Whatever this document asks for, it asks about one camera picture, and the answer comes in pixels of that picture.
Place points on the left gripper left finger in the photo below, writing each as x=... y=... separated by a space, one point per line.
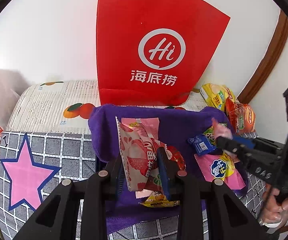
x=119 y=175

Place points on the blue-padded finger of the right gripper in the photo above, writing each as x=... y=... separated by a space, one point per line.
x=244 y=141

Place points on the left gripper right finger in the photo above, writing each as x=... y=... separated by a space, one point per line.
x=162 y=160

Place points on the red small snack packet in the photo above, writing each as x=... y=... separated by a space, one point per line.
x=174 y=155

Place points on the yellow rice cracker packet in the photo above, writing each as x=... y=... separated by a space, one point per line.
x=158 y=200

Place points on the pale pink candy packet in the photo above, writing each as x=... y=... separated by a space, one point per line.
x=143 y=194

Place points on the long toy story snack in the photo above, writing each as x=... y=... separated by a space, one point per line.
x=220 y=131

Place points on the strawberry white snack packet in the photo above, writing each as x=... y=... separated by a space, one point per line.
x=139 y=159

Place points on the pink yellow crisps packet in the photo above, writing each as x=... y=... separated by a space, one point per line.
x=220 y=167

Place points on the green snack packet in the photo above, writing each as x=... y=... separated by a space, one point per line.
x=209 y=134

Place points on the blue cookie packet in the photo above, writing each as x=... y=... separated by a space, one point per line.
x=202 y=145

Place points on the pink wafer packet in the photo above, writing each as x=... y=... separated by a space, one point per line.
x=147 y=127

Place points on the person right hand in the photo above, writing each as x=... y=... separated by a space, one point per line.
x=273 y=213

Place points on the orange chips bag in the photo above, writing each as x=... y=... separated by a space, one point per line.
x=241 y=116

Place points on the purple towel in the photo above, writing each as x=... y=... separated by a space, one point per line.
x=175 y=127

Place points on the yellow chips bag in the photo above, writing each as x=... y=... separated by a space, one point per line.
x=216 y=95

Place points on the pink paper star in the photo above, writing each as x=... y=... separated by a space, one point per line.
x=27 y=177

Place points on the red paper shopping bag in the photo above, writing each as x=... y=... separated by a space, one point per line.
x=153 y=52

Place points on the wooden door frame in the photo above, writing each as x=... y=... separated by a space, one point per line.
x=268 y=62

